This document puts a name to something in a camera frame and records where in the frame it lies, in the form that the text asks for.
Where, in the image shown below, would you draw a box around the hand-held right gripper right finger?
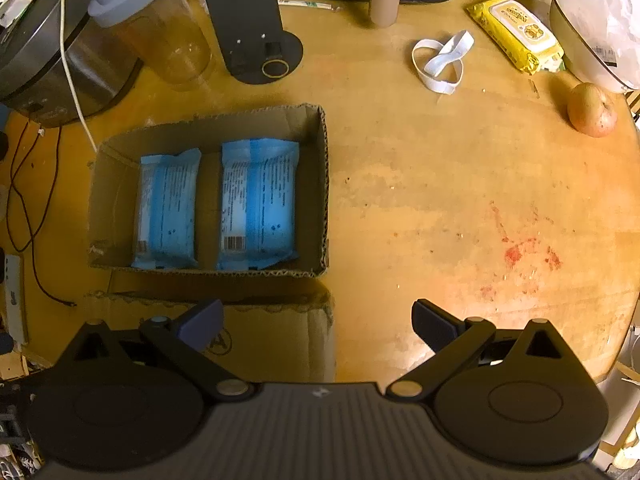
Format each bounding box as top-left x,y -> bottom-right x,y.
386,299 -> 568,401

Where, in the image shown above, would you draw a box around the black phone stand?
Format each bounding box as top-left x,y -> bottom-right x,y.
201,0 -> 305,86

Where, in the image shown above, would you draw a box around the yellow wet wipes packet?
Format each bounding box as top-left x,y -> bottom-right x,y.
467,0 -> 566,76

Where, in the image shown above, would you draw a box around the thin dark cable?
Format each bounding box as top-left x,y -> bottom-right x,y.
4,121 -> 79,308

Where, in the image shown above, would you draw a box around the wooden chair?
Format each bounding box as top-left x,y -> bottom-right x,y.
597,327 -> 640,472

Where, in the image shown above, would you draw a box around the yellowish apple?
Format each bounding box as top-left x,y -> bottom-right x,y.
566,82 -> 619,139

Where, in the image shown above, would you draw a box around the white cable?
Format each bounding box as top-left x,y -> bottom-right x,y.
58,0 -> 99,154

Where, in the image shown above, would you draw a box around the silver kitchen appliance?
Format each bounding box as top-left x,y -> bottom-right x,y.
0,0 -> 146,129

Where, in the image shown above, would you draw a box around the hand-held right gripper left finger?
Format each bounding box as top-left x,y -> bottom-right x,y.
70,299 -> 251,404

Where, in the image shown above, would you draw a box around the wide blue packet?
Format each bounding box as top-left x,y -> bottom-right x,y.
215,138 -> 301,272

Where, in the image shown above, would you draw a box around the wrapped chopsticks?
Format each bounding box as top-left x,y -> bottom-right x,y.
277,0 -> 342,13

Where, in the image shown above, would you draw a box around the white elastic band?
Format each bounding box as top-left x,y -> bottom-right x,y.
411,29 -> 475,96

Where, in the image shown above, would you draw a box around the narrow blue packet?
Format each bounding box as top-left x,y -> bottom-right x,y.
131,147 -> 203,269

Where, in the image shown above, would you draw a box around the clear pitcher with grey lid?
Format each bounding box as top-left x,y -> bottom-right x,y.
87,0 -> 214,92

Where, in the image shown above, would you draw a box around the wooden desktop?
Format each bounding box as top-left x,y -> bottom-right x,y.
0,0 -> 640,387

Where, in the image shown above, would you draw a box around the cardboard box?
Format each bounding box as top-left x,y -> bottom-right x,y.
88,104 -> 331,279

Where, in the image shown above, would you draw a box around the white power strip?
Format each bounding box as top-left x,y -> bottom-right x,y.
1,253 -> 29,347

